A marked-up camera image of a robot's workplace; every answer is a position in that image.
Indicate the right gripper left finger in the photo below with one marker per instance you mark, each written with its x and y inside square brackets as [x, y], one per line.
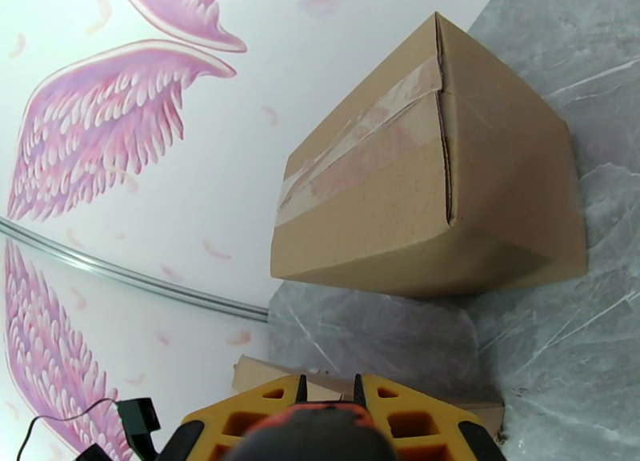
[235, 414]

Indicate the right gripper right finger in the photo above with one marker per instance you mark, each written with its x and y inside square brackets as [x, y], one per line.
[430, 419]

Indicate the plain brown cardboard box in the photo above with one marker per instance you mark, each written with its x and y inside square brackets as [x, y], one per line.
[255, 374]

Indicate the red black utility knife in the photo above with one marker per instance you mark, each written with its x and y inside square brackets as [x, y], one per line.
[310, 434]

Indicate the cardboard box with printed mark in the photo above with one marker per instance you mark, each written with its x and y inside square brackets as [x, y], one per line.
[400, 199]

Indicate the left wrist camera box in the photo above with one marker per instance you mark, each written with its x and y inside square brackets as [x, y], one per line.
[140, 419]

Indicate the right aluminium corner post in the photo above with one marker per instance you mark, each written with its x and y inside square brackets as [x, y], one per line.
[125, 274]

